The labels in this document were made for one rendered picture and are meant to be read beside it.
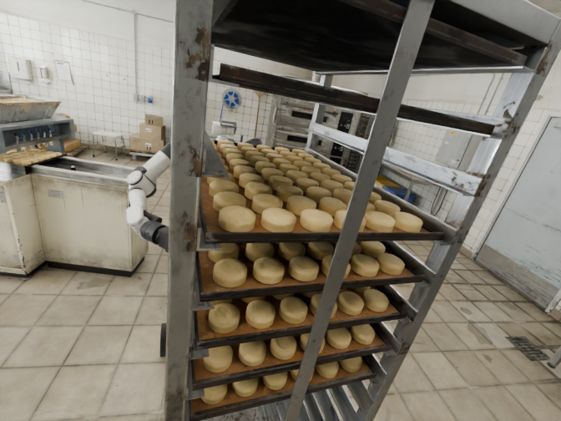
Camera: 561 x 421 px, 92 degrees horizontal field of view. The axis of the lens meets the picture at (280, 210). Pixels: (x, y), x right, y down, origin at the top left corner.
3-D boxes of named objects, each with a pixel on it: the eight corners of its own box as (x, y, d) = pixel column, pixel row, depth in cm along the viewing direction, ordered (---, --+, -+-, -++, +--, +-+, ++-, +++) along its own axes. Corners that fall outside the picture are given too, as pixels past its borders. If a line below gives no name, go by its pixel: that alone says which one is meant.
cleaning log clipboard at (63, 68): (73, 85, 506) (71, 61, 491) (73, 85, 504) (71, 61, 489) (57, 83, 500) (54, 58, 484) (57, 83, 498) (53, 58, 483)
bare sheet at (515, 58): (193, 41, 73) (193, 34, 73) (322, 73, 88) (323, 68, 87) (229, -40, 22) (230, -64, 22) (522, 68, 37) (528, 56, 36)
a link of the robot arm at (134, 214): (126, 225, 112) (124, 203, 120) (137, 237, 119) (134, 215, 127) (142, 220, 113) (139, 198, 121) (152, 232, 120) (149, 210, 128)
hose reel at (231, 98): (236, 143, 603) (242, 90, 561) (236, 144, 588) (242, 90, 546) (217, 140, 593) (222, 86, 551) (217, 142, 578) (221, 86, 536)
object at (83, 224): (45, 269, 227) (27, 165, 193) (73, 248, 259) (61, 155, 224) (132, 280, 234) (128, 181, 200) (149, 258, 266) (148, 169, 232)
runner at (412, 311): (288, 198, 107) (289, 191, 106) (294, 199, 108) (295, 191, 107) (401, 324, 53) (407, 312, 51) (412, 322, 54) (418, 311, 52)
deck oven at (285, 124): (265, 188, 527) (285, 74, 451) (259, 170, 635) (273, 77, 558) (339, 196, 564) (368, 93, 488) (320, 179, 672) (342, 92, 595)
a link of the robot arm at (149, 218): (141, 233, 110) (122, 224, 114) (153, 247, 119) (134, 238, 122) (160, 213, 116) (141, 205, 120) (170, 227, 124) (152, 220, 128)
